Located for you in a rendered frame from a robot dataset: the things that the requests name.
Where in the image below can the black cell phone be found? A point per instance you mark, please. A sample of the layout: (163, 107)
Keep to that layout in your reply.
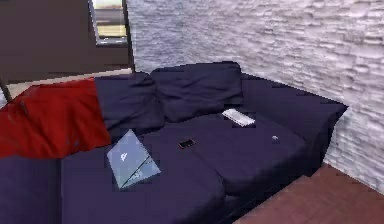
(186, 143)

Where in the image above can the white remote control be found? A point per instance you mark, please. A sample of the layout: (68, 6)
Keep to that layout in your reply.
(238, 117)

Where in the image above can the dark blue sofa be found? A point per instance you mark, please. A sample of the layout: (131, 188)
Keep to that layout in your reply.
(200, 173)

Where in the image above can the grey laptop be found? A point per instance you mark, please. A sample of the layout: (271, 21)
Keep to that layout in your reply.
(131, 160)

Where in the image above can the small grey round object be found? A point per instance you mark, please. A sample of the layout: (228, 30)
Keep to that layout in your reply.
(275, 138)

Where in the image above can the window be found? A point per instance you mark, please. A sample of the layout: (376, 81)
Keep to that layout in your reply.
(109, 21)

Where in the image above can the red blanket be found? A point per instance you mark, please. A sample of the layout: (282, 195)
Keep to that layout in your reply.
(53, 116)

